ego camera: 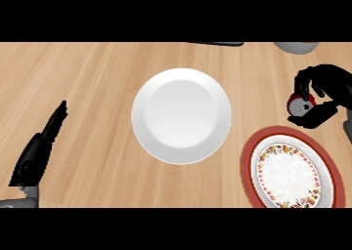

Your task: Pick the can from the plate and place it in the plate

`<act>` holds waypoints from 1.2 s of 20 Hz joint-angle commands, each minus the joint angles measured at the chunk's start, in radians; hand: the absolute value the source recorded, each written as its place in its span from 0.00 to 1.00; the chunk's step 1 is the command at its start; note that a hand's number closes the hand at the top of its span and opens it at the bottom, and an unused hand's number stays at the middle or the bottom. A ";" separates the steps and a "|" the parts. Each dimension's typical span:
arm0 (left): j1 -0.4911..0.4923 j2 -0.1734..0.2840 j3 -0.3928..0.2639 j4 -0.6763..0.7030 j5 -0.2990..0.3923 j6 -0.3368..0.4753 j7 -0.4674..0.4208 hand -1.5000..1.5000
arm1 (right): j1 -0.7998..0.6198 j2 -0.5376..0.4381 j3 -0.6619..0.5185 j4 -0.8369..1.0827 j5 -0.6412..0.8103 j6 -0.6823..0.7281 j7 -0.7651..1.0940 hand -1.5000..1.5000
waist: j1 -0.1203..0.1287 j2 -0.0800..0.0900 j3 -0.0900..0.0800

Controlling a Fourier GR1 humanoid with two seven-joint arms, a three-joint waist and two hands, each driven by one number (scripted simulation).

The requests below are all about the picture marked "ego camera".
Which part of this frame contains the red can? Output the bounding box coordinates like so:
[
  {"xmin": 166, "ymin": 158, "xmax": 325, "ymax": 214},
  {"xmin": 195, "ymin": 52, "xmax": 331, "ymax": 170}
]
[{"xmin": 285, "ymin": 92, "xmax": 316, "ymax": 117}]

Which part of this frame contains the plain white plate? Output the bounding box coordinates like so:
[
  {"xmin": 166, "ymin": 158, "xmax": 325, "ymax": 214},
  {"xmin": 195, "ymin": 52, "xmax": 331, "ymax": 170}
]
[{"xmin": 129, "ymin": 67, "xmax": 232, "ymax": 166}]

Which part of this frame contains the grey round object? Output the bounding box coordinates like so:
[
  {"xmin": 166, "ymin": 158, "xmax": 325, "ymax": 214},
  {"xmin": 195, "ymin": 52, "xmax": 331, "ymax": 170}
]
[{"xmin": 272, "ymin": 41, "xmax": 322, "ymax": 56}]

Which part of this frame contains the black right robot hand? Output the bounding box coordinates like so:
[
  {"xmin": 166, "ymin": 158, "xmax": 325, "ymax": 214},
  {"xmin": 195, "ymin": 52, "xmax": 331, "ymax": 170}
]
[{"xmin": 286, "ymin": 63, "xmax": 352, "ymax": 129}]

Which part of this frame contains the red-rimmed patterned plate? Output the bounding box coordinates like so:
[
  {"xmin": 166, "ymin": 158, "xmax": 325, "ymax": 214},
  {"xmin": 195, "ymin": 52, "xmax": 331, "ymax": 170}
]
[{"xmin": 239, "ymin": 125, "xmax": 347, "ymax": 209}]

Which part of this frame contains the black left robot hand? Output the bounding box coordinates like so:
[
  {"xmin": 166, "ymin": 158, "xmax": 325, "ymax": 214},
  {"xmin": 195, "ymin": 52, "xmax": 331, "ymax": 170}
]
[{"xmin": 8, "ymin": 100, "xmax": 69, "ymax": 188}]

